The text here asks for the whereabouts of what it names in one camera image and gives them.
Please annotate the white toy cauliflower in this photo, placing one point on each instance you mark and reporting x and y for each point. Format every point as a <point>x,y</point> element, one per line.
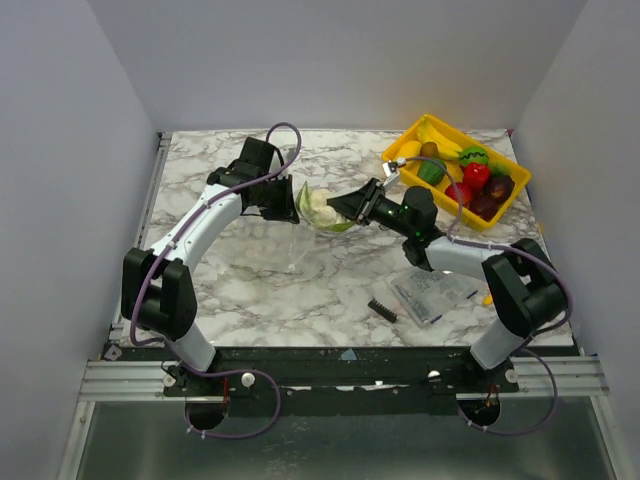
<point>312,205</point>

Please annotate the clear bag of screws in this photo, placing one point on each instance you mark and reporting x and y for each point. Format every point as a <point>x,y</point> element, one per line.
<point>428,296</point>

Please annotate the aluminium extrusion rail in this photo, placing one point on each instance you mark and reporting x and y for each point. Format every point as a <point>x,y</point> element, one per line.
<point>127,381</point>

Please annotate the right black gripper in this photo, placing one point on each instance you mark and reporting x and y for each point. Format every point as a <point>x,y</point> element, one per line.
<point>370,201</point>

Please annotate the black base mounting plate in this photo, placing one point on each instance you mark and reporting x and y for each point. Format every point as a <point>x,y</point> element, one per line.
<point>308,381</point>

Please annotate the dark purple toy fruit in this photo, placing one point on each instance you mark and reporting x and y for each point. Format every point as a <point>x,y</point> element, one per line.
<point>499,188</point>

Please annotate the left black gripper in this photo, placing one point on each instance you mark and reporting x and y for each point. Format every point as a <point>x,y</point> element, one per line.
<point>287,211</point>

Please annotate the yellow plastic bin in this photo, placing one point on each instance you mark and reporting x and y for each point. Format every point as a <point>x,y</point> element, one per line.
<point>498,163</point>

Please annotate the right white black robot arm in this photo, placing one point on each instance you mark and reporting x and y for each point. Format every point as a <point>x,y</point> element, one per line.
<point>526,289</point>

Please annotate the dark red toy plum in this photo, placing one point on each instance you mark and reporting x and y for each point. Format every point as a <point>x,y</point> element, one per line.
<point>484,207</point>

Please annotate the yellow toy banana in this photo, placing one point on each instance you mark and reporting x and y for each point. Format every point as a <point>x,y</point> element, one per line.
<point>425,132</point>

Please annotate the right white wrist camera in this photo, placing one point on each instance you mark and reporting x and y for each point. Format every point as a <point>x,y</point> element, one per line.
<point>391,170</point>

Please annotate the green toy bell pepper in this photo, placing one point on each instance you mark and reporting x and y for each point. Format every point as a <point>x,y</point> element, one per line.
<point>432,171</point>

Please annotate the red toy apple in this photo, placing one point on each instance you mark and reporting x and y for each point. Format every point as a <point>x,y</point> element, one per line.
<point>461,193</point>

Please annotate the black comb-like part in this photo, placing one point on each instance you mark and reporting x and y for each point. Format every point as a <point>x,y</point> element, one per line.
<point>382,310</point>

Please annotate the brown toy kiwi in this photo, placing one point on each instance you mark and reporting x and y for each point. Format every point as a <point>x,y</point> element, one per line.
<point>429,149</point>

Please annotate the clear zip top bag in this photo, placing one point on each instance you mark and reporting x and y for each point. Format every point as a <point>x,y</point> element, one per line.
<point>272,245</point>

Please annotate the yellow toy mango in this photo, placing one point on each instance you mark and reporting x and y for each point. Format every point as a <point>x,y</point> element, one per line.
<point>408,150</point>

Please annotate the green toy watermelon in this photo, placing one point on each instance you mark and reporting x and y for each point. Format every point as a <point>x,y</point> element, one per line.
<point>473,154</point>

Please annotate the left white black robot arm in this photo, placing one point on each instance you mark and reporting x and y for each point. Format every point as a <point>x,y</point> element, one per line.
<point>157,292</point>

